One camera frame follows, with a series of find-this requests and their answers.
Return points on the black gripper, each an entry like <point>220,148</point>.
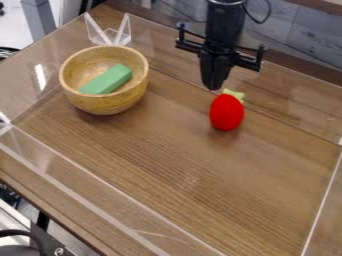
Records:
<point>218,57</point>

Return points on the red toy strawberry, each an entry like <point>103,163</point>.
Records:
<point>227,110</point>

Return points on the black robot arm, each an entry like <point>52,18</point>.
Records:
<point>226,15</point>

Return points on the green rectangular block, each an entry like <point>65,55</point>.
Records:
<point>108,81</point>

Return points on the wooden bowl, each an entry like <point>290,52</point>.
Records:
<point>88,63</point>

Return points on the clear acrylic tray wall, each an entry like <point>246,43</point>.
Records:
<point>150,183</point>

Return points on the clear acrylic corner bracket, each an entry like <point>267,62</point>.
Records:
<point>108,36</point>

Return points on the grey post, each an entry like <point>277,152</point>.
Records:
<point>39,16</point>

